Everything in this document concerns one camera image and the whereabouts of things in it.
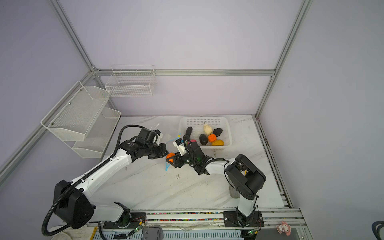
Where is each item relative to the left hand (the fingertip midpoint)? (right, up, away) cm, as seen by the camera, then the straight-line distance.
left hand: (167, 153), depth 80 cm
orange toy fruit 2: (+26, +7, +21) cm, 34 cm away
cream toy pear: (+24, +13, +25) cm, 37 cm away
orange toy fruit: (+1, -1, +2) cm, 2 cm away
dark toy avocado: (+31, +12, +24) cm, 41 cm away
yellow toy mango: (+30, +4, +18) cm, 35 cm away
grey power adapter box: (-5, -36, -10) cm, 38 cm away
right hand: (0, -3, +4) cm, 5 cm away
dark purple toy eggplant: (+10, +12, +27) cm, 31 cm away
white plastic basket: (+27, +10, +24) cm, 38 cm away
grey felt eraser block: (+36, -21, 0) cm, 42 cm away
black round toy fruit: (+21, +6, +22) cm, 31 cm away
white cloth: (-38, -36, -11) cm, 53 cm away
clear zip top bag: (+2, +3, -2) cm, 4 cm away
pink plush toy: (+58, -34, -10) cm, 68 cm away
